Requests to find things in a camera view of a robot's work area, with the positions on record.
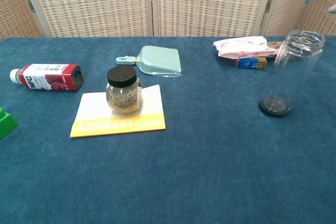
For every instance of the clear glass jar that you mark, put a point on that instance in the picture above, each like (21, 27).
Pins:
(291, 82)

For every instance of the woven folding screen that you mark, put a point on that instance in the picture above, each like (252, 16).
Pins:
(92, 3)

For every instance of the white pink snack packet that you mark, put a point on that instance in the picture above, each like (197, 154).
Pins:
(241, 47)

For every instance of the green toy block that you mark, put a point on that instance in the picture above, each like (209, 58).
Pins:
(6, 124)

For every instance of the brown red patterned packet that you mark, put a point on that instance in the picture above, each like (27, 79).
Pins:
(277, 45)

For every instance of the blue orange small box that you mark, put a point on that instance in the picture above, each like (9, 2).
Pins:
(250, 63)

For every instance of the glass jar black lid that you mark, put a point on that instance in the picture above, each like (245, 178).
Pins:
(123, 95)

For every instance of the yellow white booklet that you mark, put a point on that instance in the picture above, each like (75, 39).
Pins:
(94, 124)

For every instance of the blue tablecloth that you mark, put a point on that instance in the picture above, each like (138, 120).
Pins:
(183, 169)

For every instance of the mint green dustpan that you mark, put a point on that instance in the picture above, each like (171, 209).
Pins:
(160, 61)

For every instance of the red label juice bottle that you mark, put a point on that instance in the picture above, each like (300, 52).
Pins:
(47, 77)

